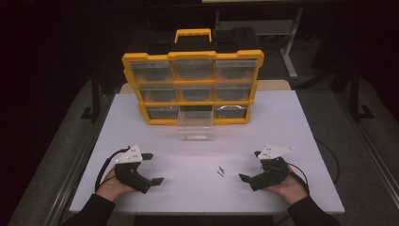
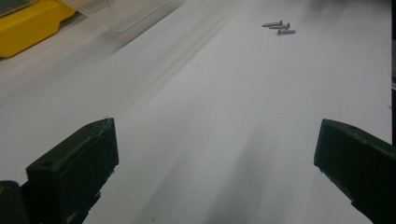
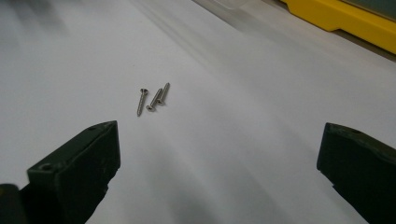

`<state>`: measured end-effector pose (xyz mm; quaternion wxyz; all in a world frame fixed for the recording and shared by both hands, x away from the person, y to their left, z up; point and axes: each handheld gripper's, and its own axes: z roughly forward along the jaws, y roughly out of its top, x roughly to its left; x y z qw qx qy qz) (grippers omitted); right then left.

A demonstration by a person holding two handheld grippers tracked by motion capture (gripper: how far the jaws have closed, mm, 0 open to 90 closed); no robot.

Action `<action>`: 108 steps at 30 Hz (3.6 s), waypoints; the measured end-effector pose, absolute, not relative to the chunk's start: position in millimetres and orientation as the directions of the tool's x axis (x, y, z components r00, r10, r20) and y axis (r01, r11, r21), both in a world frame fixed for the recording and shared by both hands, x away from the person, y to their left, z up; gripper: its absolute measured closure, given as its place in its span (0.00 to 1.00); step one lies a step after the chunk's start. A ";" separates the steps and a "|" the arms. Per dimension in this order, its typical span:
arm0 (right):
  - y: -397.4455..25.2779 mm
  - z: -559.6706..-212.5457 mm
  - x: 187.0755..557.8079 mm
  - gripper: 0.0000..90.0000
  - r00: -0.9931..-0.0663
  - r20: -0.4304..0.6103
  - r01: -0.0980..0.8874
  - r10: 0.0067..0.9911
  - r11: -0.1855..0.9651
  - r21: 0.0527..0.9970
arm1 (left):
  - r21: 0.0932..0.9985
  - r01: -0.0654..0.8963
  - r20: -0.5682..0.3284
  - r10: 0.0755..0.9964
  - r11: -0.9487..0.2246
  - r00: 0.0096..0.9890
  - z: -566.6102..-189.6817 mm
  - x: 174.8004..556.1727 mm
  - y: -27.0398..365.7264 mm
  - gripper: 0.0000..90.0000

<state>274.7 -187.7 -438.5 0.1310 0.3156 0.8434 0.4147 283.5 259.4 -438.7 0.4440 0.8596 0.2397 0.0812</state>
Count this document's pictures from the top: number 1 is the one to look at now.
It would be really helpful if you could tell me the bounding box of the black cable beside table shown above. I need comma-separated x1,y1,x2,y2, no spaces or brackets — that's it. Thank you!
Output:
314,137,342,186

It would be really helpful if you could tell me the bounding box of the hand-held gripper cable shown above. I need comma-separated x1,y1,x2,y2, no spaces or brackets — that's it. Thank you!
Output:
94,146,132,193
285,162,311,195

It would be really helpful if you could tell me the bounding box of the right hand-held gripper cable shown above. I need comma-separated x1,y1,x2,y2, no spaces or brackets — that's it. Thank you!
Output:
285,162,311,195

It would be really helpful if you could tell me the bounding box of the person's left hand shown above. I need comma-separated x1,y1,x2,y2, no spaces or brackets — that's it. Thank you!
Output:
95,168,137,203

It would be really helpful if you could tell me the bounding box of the clear plastic drawer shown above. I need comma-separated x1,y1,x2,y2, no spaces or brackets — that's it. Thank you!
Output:
177,110,216,141

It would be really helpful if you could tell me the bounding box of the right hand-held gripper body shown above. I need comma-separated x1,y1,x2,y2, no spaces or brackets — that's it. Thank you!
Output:
248,143,295,192

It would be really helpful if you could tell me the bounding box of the black metal stand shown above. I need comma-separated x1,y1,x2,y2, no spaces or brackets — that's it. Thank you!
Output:
80,70,102,124
348,60,376,122

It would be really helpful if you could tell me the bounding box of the white desk frame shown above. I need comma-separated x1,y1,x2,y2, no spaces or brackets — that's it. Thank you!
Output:
215,8,305,80

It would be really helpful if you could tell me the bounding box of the grid of clear organizer drawers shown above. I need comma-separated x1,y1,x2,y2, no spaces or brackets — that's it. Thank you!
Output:
129,59,259,121

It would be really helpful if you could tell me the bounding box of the left hand-held gripper cable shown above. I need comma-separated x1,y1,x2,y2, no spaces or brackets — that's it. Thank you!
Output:
94,146,132,193

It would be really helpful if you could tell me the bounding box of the yellow and black organizer cabinet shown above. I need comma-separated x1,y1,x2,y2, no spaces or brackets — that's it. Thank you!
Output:
121,27,265,126

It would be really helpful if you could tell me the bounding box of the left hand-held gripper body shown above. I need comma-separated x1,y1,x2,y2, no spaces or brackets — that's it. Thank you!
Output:
113,143,153,195

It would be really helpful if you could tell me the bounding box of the person's right hand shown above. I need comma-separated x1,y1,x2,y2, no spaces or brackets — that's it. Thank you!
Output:
263,165,310,207

